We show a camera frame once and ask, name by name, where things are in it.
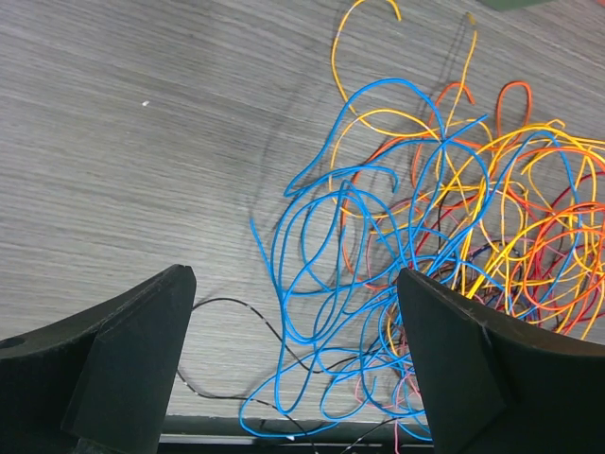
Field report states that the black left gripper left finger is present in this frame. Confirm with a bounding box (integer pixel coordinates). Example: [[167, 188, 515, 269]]
[[1, 265, 197, 453]]

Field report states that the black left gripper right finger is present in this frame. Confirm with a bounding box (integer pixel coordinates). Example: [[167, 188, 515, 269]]
[[397, 269, 604, 453]]

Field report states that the light blue wire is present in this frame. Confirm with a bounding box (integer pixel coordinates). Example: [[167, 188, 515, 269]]
[[238, 78, 581, 442]]

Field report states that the green plastic bin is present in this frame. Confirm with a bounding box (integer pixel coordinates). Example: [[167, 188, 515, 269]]
[[479, 0, 550, 11]]

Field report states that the black wire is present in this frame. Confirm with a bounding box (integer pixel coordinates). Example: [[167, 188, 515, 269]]
[[175, 297, 426, 454]]

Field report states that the orange wire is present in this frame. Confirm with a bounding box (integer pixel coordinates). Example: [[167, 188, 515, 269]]
[[340, 80, 605, 335]]

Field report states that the yellow wire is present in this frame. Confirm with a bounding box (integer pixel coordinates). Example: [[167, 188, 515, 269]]
[[329, 0, 605, 341]]

